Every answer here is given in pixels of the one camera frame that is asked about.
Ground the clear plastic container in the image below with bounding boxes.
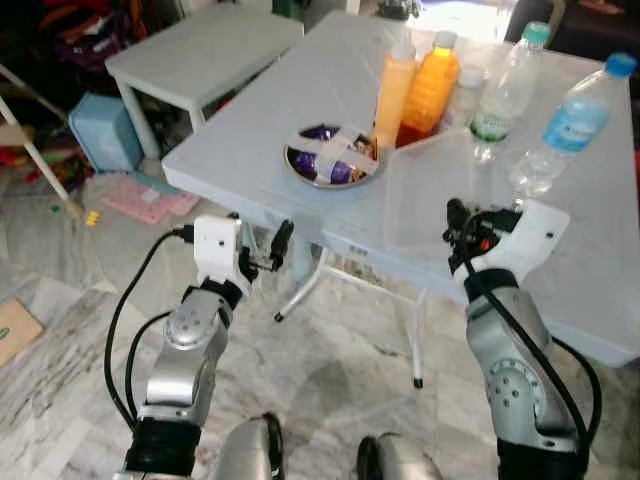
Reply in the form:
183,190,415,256
382,124,523,267

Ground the pink floor mat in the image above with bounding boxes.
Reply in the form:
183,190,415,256
99,178,202,227

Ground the large pale blue folding table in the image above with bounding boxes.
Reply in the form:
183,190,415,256
161,9,640,368

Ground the water bottle blue cap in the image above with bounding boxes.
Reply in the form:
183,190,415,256
509,51,639,197

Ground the clear bottle green cap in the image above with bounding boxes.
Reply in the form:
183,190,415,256
469,21,552,165

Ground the small white capped bottle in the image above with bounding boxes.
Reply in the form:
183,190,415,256
449,64,489,132

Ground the orange juice bottle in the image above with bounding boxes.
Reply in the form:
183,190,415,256
398,29,462,147

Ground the orange squeeze bottle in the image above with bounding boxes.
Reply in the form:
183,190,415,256
371,28,418,152

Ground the blue plastic bin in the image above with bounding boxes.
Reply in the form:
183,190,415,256
67,92,147,174

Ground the small pale plastic table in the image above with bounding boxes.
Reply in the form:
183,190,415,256
104,2,307,153

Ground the grey left robot leg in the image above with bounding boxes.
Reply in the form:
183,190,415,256
209,413,287,480

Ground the grey robot leg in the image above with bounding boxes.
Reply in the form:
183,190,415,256
209,413,287,480
356,433,443,480

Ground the grey right robot leg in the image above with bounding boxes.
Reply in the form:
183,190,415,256
356,433,443,480

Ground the flat brown cardboard piece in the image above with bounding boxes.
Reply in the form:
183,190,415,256
0,297,47,367

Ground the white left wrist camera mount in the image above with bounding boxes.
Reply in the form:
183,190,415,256
191,213,254,292

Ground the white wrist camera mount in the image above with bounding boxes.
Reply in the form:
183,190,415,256
191,213,254,292
462,199,572,292

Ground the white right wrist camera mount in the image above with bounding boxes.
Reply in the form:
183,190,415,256
462,199,572,292

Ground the long black right arm cable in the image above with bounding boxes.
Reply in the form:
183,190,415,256
453,213,593,453

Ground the long black arm cable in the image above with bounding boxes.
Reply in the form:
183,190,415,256
102,226,197,433
453,213,593,453

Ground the short black left arm cable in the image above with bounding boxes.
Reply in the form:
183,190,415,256
124,309,178,423

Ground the short black arm cable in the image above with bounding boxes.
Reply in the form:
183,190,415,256
548,338,604,443
124,309,178,423

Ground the long black left arm cable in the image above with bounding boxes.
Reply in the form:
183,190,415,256
102,226,197,433

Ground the short black right arm cable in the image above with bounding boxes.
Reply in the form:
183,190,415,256
548,338,604,443

